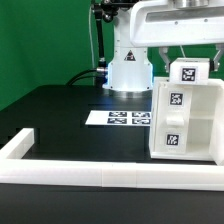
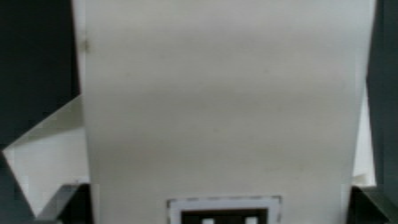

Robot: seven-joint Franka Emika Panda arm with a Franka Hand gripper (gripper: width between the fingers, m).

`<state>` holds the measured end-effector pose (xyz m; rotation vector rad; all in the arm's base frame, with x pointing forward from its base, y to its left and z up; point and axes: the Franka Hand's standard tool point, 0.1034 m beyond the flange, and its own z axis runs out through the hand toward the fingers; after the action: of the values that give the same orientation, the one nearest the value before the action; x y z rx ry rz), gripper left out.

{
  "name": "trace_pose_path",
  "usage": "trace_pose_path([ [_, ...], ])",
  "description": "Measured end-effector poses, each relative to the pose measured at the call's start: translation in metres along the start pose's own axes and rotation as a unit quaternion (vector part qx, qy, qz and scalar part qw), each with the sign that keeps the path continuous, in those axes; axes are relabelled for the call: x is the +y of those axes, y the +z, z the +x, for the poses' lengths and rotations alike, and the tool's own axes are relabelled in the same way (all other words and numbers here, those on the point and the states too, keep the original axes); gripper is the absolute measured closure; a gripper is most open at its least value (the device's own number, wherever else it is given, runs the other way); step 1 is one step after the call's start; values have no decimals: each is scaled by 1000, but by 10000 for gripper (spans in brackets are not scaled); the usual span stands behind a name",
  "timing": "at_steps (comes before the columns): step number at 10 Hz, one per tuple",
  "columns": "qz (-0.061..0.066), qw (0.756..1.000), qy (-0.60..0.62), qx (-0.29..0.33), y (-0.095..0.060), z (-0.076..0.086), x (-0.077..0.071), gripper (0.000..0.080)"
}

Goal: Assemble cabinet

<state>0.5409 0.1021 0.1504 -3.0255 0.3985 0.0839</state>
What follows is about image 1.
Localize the black cables at base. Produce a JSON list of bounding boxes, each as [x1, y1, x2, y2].
[[65, 68, 107, 87]]

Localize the white cabinet door with tag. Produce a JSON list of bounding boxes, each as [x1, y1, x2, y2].
[[209, 86, 224, 166]]

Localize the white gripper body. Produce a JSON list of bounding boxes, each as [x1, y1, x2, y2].
[[130, 0, 224, 47]]

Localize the white cabinet body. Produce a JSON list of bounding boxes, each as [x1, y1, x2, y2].
[[149, 78, 224, 162]]

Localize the white thin cable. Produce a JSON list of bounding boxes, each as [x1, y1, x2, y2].
[[179, 45, 187, 59]]

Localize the white cabinet top box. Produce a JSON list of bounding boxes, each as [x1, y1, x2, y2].
[[169, 58, 210, 85]]

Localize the white base tag plate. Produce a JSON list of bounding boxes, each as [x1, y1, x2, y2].
[[86, 110, 151, 126]]

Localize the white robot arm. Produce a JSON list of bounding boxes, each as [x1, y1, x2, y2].
[[100, 0, 224, 93]]

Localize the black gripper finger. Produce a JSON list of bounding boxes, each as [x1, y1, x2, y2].
[[159, 47, 171, 72], [210, 44, 224, 72]]

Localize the white U-shaped obstacle wall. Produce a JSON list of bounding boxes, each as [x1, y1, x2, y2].
[[0, 128, 224, 191]]

